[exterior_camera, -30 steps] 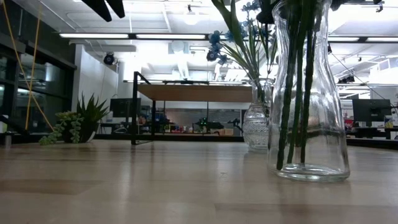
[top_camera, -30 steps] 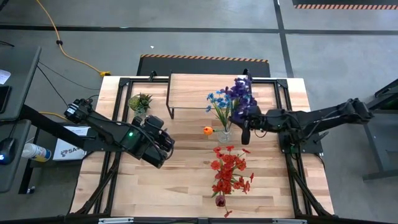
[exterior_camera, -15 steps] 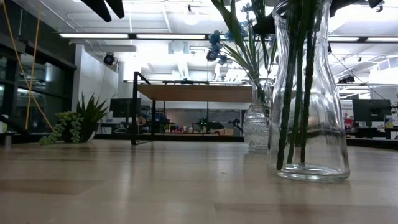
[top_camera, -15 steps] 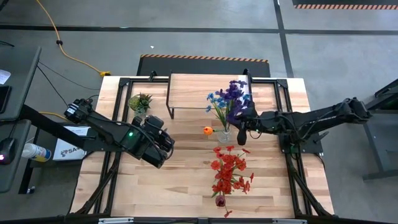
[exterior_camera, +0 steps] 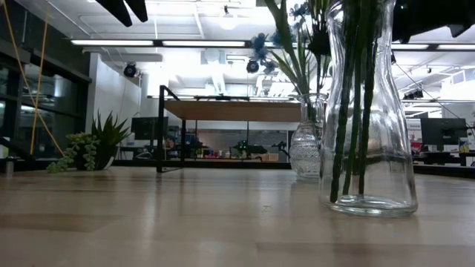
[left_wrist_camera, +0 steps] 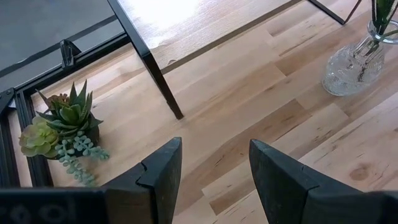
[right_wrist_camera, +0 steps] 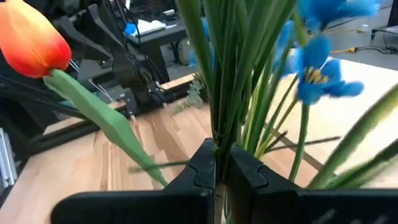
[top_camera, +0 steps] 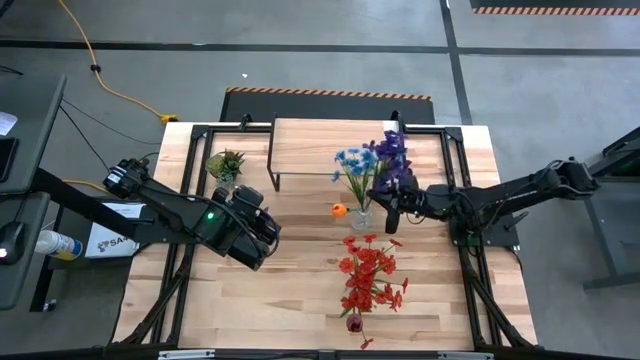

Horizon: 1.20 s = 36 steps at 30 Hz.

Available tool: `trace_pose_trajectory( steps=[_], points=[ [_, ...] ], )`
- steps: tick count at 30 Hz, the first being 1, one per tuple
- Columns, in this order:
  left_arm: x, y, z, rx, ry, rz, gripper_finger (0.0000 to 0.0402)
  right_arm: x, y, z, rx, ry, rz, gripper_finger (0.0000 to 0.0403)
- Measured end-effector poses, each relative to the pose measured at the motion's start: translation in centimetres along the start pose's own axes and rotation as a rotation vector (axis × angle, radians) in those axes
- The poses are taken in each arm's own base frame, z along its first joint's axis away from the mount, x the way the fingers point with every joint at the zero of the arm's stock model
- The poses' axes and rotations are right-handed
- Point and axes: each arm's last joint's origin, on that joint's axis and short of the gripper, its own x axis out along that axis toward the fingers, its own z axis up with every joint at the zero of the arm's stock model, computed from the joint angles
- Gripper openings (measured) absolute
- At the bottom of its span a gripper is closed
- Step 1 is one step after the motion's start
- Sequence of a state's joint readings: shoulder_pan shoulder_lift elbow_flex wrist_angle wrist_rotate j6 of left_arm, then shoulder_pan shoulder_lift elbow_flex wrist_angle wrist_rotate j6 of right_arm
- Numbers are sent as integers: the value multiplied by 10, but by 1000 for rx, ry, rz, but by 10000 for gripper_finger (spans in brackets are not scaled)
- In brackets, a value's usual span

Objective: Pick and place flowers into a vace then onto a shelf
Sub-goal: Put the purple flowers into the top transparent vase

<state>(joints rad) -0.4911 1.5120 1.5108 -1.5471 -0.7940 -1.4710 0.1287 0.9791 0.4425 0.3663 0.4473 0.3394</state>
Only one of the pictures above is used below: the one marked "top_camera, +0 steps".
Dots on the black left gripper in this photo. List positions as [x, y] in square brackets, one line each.
[250, 235]

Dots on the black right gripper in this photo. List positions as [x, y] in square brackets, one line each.
[420, 200]

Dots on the purple artificial flower bunch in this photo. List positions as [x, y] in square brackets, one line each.
[392, 155]

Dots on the blue artificial flower bunch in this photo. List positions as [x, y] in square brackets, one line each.
[356, 162]

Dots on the orange artificial tulip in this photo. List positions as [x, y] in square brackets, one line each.
[339, 210]

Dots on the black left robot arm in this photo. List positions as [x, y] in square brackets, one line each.
[170, 205]

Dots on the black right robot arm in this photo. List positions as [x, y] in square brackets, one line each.
[520, 192]

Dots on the tall patterned glass vase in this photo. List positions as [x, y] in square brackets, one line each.
[361, 221]

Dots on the green artificial succulent plant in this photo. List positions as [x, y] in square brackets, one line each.
[227, 165]

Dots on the black striped-edge floor mat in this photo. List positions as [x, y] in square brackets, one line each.
[325, 107]
[550, 4]

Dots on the white printed cardboard box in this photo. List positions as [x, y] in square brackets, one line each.
[107, 245]

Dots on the white spray bottle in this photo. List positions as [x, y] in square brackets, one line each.
[57, 244]

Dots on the black diagonal support beam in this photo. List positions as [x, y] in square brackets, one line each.
[60, 192]

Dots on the black desk leg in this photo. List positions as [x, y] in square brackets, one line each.
[42, 280]

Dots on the small caster wheel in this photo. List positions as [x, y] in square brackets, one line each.
[49, 306]

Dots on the dark metal stand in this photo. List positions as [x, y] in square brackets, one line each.
[596, 235]

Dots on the black computer mouse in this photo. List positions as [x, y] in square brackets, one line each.
[11, 240]

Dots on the black desk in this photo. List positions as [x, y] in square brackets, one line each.
[30, 125]

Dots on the black phone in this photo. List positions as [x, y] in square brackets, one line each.
[6, 160]

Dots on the white paper sheet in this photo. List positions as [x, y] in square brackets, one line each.
[6, 124]

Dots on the wooden shelf with black frame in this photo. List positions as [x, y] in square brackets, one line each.
[310, 145]

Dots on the black aluminium table frame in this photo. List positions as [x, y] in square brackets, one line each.
[452, 134]

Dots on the silver aluminium bracket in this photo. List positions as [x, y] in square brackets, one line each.
[465, 356]
[187, 354]

